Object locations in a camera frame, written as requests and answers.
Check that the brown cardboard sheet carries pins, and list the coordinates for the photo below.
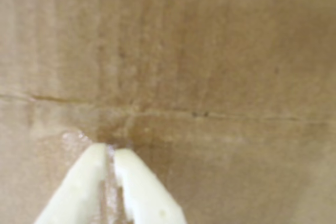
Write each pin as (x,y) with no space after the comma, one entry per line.
(210,51)

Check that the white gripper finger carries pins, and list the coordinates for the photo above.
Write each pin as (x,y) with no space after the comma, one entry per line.
(78,190)
(147,195)

